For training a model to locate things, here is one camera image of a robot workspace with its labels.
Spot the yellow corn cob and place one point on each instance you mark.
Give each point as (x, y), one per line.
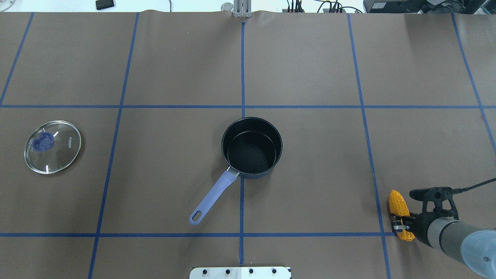
(397, 205)

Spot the small black square device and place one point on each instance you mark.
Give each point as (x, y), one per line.
(104, 4)

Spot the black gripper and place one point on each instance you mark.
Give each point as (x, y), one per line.
(420, 226)

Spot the dark blue saucepan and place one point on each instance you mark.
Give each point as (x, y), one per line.
(251, 147)

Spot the top aluminium camera mount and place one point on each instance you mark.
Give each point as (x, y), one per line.
(239, 8)

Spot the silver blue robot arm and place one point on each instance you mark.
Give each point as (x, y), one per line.
(470, 245)

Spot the glass lid with blue knob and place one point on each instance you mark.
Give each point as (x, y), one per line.
(52, 147)

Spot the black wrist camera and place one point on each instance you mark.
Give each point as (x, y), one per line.
(437, 195)

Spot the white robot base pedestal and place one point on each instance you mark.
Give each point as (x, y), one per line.
(260, 272)

